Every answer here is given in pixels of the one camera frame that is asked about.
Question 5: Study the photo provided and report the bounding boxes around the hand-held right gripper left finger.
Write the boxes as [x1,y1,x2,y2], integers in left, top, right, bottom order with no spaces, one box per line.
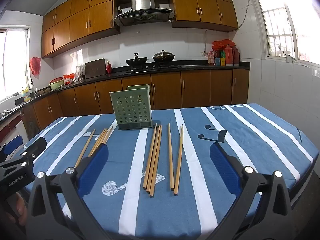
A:
[26,144,110,240]

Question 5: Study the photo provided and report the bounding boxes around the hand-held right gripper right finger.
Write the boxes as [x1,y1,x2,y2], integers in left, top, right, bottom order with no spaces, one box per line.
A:
[209,142,294,240]

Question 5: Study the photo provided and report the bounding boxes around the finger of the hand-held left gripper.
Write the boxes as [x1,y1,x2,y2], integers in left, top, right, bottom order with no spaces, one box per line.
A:
[0,137,47,174]
[0,135,23,159]

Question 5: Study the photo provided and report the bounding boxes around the group of chopsticks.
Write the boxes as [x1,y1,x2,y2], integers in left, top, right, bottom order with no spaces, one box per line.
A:
[74,129,96,168]

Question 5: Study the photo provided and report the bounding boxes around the green perforated utensil holder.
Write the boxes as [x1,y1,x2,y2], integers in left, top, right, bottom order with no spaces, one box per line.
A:
[109,84,153,130]

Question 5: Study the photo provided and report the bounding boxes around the person's left hand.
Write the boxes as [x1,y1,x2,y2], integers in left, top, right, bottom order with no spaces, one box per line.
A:
[5,191,28,224]

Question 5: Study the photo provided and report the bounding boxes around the blue striped tablecloth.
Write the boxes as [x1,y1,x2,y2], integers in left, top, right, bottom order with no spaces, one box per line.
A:
[24,103,320,240]

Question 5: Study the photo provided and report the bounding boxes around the green basin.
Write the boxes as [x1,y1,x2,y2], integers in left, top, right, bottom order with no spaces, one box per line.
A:
[49,77,64,90]

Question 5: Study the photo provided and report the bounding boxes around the hanging red plastic bag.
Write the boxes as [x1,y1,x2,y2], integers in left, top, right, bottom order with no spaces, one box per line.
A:
[29,57,41,77]

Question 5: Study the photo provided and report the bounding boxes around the wooden base cabinets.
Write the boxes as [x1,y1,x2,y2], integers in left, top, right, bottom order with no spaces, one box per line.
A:
[20,69,250,130]

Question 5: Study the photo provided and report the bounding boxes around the clear jars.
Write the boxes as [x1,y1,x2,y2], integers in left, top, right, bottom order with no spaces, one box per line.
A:
[76,64,86,81]

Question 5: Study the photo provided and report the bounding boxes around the dark cutting board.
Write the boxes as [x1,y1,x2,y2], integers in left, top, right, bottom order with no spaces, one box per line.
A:
[84,58,107,79]

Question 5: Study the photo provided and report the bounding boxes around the black kitchen countertop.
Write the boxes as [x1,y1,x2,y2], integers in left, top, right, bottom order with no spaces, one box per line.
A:
[0,61,251,125]

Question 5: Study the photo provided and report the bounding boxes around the dark red oil bottle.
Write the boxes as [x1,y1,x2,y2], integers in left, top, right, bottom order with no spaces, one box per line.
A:
[232,45,240,66]

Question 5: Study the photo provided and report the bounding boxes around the gas stove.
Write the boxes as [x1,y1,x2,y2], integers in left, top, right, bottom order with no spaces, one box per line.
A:
[125,64,179,72]

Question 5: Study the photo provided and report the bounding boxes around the crumpled red bag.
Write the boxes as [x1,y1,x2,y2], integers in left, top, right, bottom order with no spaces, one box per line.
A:
[212,39,237,52]

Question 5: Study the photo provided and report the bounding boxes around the black lidded wok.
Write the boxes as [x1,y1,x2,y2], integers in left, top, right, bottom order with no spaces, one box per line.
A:
[152,50,175,63]

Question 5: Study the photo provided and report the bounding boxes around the large barred window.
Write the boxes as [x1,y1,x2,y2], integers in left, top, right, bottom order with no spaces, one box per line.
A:
[252,0,320,67]

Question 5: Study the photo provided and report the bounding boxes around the steel range hood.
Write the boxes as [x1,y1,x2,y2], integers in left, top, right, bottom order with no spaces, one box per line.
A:
[113,0,175,27]

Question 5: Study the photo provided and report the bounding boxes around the wooden wall cabinets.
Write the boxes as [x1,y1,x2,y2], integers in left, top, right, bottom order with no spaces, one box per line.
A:
[41,0,239,59]

